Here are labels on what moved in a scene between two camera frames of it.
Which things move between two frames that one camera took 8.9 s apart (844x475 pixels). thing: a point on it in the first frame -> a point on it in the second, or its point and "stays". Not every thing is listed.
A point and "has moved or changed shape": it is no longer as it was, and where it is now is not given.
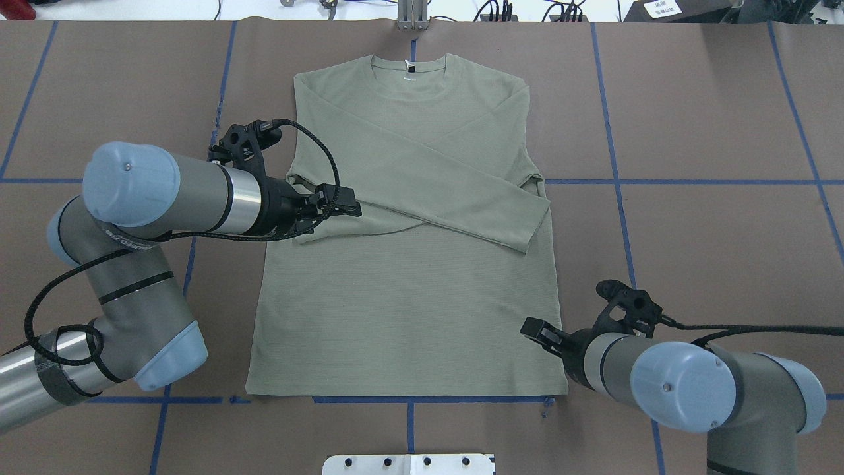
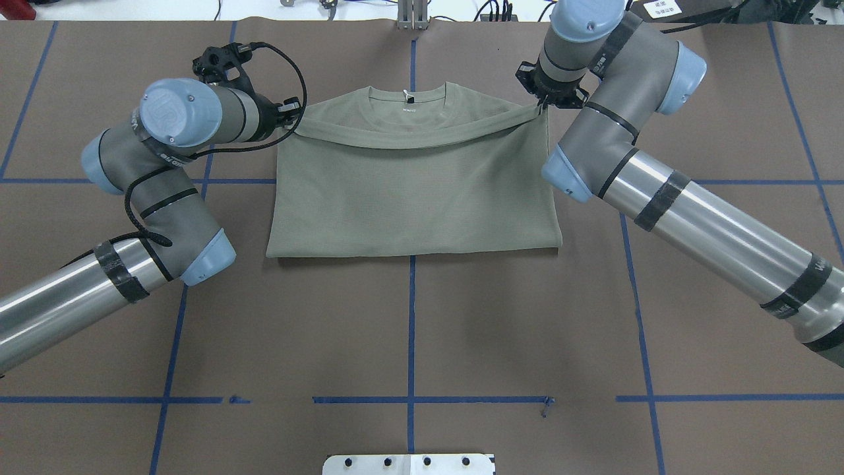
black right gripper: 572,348 -> 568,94
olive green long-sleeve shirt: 446,284 has moved or changed shape
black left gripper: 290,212 -> 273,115
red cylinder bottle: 17,10 stays
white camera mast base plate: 409,464 stays
